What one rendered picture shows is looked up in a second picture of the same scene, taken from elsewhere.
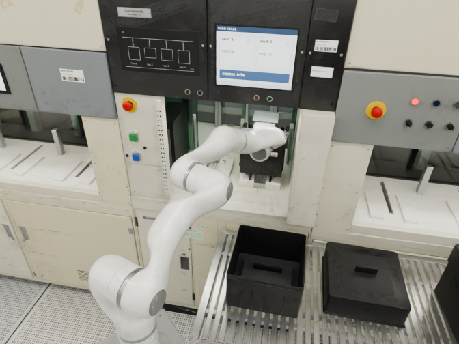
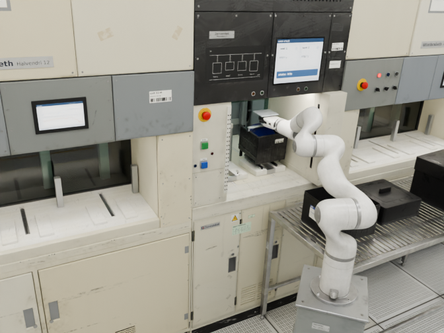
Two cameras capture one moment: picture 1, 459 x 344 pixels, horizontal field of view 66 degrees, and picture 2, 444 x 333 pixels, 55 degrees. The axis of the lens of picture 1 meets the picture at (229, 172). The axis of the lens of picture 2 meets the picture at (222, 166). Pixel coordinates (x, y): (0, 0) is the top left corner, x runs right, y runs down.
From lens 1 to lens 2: 1.56 m
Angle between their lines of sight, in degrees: 35
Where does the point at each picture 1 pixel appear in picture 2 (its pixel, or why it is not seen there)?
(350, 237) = not seen: hidden behind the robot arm
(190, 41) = (259, 53)
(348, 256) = (367, 188)
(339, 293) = (388, 205)
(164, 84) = (236, 91)
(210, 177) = (332, 137)
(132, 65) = (214, 78)
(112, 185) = (176, 203)
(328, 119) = (343, 94)
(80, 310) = not seen: outside the picture
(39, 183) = (86, 232)
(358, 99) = (353, 78)
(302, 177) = not seen: hidden behind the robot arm
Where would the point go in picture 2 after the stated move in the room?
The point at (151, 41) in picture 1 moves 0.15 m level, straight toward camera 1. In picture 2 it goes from (232, 56) to (259, 61)
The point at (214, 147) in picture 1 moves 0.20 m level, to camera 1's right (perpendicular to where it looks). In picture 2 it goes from (320, 119) to (347, 113)
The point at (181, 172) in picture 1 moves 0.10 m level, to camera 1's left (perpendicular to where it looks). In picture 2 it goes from (310, 141) to (295, 145)
